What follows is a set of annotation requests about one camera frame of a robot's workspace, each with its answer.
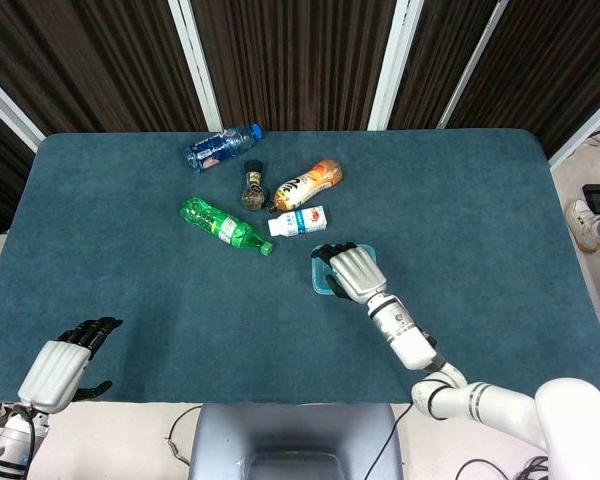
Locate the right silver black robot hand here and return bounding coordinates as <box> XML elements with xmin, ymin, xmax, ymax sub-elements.
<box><xmin>311</xmin><ymin>241</ymin><xmax>387</xmax><ymax>305</ymax></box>

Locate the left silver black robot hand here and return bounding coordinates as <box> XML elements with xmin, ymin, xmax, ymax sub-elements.
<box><xmin>17</xmin><ymin>316</ymin><xmax>124</xmax><ymax>415</ymax></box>

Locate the teal container lid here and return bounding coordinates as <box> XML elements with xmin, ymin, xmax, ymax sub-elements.
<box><xmin>309</xmin><ymin>243</ymin><xmax>380</xmax><ymax>297</ymax></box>

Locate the white milk bottle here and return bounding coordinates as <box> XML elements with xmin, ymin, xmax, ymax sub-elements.
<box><xmin>267</xmin><ymin>205</ymin><xmax>329</xmax><ymax>238</ymax></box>

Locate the orange drink bottle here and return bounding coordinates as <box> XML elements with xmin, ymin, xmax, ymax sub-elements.
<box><xmin>264</xmin><ymin>158</ymin><xmax>344</xmax><ymax>213</ymax></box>

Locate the small glass pepper grinder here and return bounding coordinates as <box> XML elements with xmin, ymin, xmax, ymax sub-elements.
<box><xmin>239</xmin><ymin>158</ymin><xmax>270</xmax><ymax>212</ymax></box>

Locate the teal velvet table cloth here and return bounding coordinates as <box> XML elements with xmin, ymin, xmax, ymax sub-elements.
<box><xmin>0</xmin><ymin>128</ymin><xmax>600</xmax><ymax>405</ymax></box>

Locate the green soda bottle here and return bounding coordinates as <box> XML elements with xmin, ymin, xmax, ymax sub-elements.
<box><xmin>179</xmin><ymin>195</ymin><xmax>275</xmax><ymax>257</ymax></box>

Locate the grey robot torso base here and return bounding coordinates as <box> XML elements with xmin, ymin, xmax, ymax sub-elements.
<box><xmin>188</xmin><ymin>402</ymin><xmax>405</xmax><ymax>480</ymax></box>

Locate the blue label water bottle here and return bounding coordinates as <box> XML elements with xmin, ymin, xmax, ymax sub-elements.
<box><xmin>183</xmin><ymin>122</ymin><xmax>265</xmax><ymax>174</ymax></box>

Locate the white sneaker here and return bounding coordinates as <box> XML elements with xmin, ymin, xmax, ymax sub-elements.
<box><xmin>564</xmin><ymin>199</ymin><xmax>600</xmax><ymax>254</ymax></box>

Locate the thin black floor cable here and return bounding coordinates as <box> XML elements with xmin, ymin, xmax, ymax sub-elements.
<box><xmin>165</xmin><ymin>404</ymin><xmax>204</xmax><ymax>466</ymax></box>

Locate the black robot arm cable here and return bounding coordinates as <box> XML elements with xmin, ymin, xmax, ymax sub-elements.
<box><xmin>369</xmin><ymin>402</ymin><xmax>414</xmax><ymax>480</ymax></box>

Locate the white partition post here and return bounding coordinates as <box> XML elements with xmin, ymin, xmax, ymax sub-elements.
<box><xmin>548</xmin><ymin>87</ymin><xmax>600</xmax><ymax>171</ymax></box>
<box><xmin>167</xmin><ymin>0</ymin><xmax>225</xmax><ymax>133</ymax></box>
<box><xmin>367</xmin><ymin>0</ymin><xmax>425</xmax><ymax>132</ymax></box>
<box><xmin>0</xmin><ymin>64</ymin><xmax>46</xmax><ymax>154</ymax></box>
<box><xmin>437</xmin><ymin>0</ymin><xmax>510</xmax><ymax>130</ymax></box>

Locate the black floor cable bundle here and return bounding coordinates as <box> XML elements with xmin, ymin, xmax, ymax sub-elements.
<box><xmin>454</xmin><ymin>454</ymin><xmax>551</xmax><ymax>480</ymax></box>

